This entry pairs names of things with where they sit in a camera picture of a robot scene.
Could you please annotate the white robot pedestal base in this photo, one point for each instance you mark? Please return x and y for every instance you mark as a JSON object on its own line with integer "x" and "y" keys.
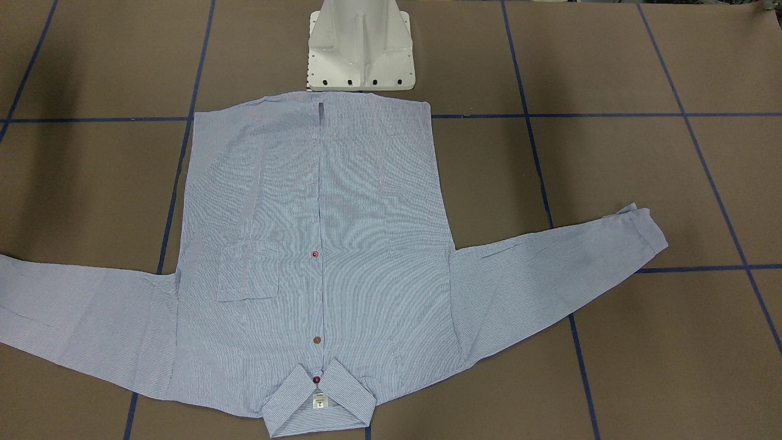
{"x": 360, "y": 46}

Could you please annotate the light blue striped shirt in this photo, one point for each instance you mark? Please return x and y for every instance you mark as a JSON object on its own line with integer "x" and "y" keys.
{"x": 317, "y": 276}

